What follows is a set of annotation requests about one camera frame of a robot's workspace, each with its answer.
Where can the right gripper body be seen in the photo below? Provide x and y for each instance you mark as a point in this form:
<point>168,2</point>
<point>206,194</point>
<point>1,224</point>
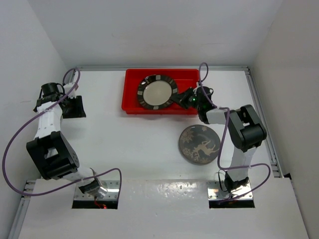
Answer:
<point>198,105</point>

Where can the striped rim plate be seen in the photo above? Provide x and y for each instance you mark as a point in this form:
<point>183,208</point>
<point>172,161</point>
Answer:
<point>155,92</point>

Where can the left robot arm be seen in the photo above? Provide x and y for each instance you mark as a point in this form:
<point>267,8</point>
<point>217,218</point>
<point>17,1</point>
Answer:
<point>50,151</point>

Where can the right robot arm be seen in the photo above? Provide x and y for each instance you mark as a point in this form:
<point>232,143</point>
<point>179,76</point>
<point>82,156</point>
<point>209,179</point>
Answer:
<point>244,126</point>

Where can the red plastic bin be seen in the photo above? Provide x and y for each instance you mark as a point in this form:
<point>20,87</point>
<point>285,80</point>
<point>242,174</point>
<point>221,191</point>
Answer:
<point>185,78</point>

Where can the grey reindeer plate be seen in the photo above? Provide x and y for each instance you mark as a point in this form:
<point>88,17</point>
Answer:
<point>199,144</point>

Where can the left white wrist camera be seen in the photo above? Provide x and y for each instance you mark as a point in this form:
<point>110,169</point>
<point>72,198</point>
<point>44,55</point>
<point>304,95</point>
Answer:
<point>70,90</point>

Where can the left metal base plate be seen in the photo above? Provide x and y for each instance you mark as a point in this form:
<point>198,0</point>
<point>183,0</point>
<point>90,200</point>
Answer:
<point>108,191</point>

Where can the metal base plate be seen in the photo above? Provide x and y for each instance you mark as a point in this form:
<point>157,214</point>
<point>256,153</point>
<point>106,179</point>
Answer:
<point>217,191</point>
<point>108,191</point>

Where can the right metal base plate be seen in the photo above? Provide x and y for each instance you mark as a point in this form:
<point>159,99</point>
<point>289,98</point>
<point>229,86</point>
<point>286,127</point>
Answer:
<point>217,191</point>

